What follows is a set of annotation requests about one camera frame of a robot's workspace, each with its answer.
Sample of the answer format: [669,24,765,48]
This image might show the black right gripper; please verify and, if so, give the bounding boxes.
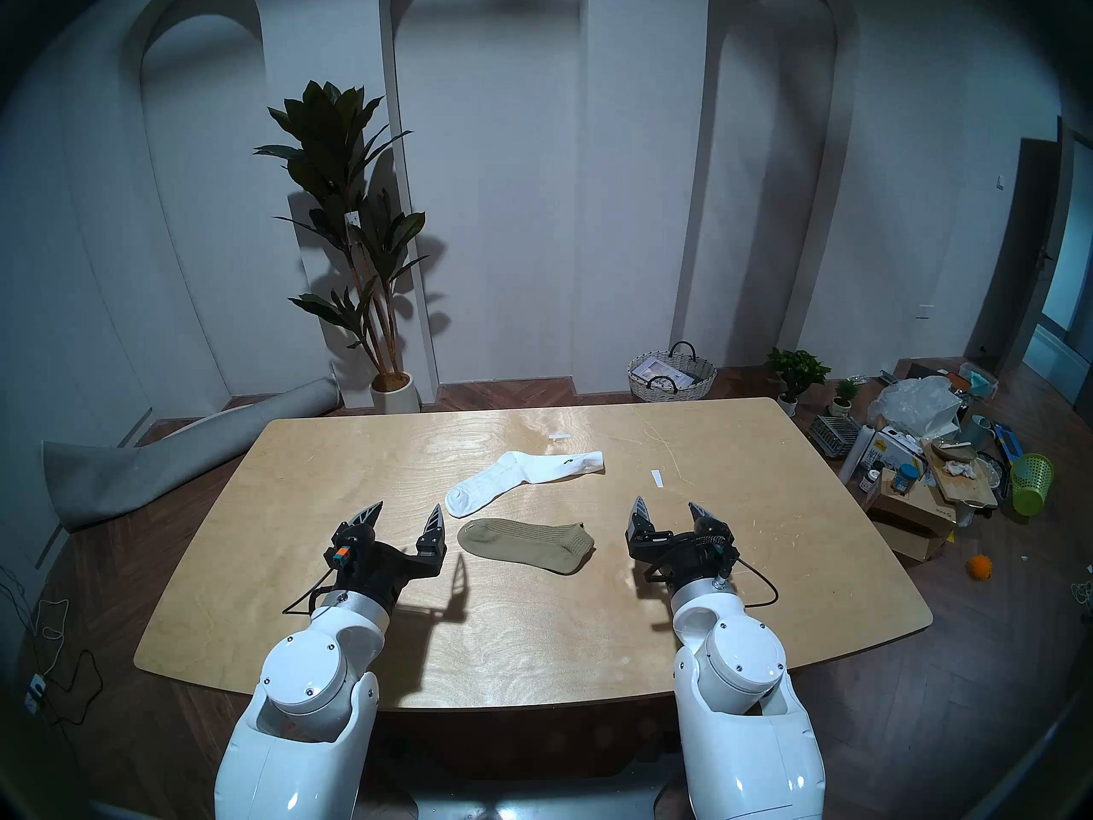
[627,495,740,595]

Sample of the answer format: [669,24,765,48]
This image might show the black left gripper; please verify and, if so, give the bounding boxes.
[323,501,447,614]

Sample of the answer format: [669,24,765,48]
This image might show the olive ribbed sock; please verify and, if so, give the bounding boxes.
[457,519,596,576]

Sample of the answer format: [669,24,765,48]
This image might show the white sock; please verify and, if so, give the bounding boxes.
[445,451,605,519]

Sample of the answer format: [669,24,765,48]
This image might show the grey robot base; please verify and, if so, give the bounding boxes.
[401,771,684,820]

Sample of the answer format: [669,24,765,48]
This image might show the white plant pot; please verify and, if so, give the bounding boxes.
[370,372,421,415]

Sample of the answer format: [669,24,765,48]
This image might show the small bushy potted plant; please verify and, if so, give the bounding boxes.
[764,347,831,418]

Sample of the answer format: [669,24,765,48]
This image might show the white printed carton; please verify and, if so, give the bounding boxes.
[862,427,927,477]

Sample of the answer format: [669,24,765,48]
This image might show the brown cardboard box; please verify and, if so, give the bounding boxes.
[867,468,957,563]

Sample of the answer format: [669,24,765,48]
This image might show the white plastic bag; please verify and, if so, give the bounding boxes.
[868,376,963,439]

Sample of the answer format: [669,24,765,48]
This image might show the rolled grey carpet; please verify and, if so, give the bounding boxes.
[43,374,342,533]

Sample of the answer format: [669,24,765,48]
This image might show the wooden cutting board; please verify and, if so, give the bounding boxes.
[926,441,998,510]

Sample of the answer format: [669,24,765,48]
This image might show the green plastic basket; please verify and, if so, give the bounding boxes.
[1010,453,1055,518]

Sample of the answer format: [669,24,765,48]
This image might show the tall green leafy plant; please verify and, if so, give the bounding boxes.
[254,79,430,379]

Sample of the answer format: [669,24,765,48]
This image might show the dark door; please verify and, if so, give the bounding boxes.
[969,137,1068,371]

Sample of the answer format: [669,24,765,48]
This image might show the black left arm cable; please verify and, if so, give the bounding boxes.
[282,571,338,616]

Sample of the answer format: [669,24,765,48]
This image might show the wicker basket with handles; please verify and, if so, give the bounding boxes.
[628,341,718,402]

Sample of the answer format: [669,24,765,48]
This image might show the wire dish rack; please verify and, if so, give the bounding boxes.
[807,413,862,459]

